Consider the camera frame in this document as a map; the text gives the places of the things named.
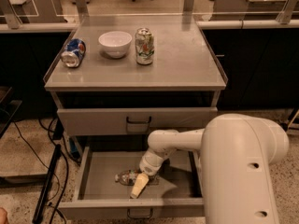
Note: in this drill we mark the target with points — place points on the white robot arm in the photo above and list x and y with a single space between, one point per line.
235 154

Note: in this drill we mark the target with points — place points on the clear plastic water bottle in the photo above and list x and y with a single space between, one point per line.
128 178

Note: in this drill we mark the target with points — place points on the grey top drawer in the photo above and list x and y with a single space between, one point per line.
121 121

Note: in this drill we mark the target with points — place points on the black bar on floor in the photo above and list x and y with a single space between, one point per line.
38 216

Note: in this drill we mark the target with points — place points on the white ceramic bowl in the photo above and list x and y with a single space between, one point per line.
115 43

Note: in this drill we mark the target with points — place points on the green white soda can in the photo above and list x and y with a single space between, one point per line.
144 46

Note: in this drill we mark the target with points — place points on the grey drawer cabinet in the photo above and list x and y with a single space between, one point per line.
184 72

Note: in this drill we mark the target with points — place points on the wheeled cart base right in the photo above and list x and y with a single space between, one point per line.
292 119

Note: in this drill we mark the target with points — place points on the grey background desk right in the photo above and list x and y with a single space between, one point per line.
236 10

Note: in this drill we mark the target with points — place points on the blue pepsi can lying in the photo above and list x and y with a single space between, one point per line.
73 53

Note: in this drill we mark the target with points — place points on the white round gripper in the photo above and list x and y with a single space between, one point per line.
147 166

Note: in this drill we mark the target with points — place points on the dark shelf at left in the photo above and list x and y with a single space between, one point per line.
8 108

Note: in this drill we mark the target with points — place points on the grey open middle drawer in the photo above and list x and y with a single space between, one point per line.
98 195

